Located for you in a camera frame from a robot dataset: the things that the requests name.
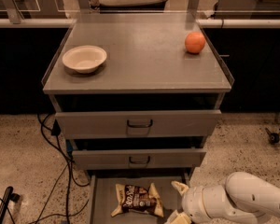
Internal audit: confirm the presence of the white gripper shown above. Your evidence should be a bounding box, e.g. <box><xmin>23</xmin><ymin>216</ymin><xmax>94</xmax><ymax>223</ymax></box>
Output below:
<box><xmin>164</xmin><ymin>181</ymin><xmax>231</xmax><ymax>224</ymax></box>

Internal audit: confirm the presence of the brown chip bag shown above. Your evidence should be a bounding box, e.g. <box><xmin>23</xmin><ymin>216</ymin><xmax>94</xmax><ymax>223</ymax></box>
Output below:
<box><xmin>111</xmin><ymin>183</ymin><xmax>164</xmax><ymax>217</ymax></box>

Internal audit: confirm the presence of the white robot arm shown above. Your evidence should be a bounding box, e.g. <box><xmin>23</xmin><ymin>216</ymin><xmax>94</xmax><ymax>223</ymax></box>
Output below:
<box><xmin>164</xmin><ymin>172</ymin><xmax>280</xmax><ymax>224</ymax></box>

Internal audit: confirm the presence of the bottom grey drawer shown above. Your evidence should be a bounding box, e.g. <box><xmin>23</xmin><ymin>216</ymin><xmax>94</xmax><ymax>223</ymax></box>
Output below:
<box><xmin>87</xmin><ymin>173</ymin><xmax>189</xmax><ymax>224</ymax></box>

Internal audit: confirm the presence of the grey drawer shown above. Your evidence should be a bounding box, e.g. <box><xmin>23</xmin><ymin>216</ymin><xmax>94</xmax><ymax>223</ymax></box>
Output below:
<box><xmin>55</xmin><ymin>110</ymin><xmax>221</xmax><ymax>139</ymax></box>
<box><xmin>73</xmin><ymin>148</ymin><xmax>206</xmax><ymax>170</ymax></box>
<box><xmin>87</xmin><ymin>173</ymin><xmax>189</xmax><ymax>224</ymax></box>

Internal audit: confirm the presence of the middle grey drawer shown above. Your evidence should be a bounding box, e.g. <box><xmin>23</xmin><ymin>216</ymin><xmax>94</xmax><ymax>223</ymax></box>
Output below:
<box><xmin>73</xmin><ymin>148</ymin><xmax>206</xmax><ymax>170</ymax></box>

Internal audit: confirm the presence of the top grey drawer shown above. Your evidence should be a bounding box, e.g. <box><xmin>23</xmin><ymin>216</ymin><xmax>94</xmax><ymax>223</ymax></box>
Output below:
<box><xmin>55</xmin><ymin>110</ymin><xmax>221</xmax><ymax>139</ymax></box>

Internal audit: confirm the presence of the grey metal drawer cabinet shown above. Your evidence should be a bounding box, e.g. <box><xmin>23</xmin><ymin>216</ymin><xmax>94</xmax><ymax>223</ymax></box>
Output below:
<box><xmin>41</xmin><ymin>12</ymin><xmax>235</xmax><ymax>224</ymax></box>

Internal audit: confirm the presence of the black wheeled cart base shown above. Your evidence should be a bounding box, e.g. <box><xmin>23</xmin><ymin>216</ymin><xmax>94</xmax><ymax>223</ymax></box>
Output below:
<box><xmin>264</xmin><ymin>114</ymin><xmax>280</xmax><ymax>146</ymax></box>

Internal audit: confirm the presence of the orange fruit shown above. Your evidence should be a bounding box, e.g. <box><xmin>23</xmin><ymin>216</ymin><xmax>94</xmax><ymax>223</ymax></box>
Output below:
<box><xmin>185</xmin><ymin>32</ymin><xmax>206</xmax><ymax>54</ymax></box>

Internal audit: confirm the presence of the black stand foot left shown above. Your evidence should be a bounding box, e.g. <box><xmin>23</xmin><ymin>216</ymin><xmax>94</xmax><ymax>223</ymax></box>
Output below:
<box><xmin>0</xmin><ymin>186</ymin><xmax>20</xmax><ymax>224</ymax></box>

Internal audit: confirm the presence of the dark chair backrest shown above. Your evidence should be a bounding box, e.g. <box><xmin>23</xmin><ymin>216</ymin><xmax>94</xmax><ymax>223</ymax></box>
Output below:
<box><xmin>100</xmin><ymin>0</ymin><xmax>169</xmax><ymax>13</ymax></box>

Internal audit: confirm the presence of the black floor cable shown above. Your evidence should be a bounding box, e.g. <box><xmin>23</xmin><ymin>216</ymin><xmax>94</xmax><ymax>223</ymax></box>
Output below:
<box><xmin>0</xmin><ymin>113</ymin><xmax>91</xmax><ymax>224</ymax></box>

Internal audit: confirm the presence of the white horizontal rail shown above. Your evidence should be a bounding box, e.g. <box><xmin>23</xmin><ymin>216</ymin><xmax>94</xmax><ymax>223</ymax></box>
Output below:
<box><xmin>0</xmin><ymin>19</ymin><xmax>280</xmax><ymax>29</ymax></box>

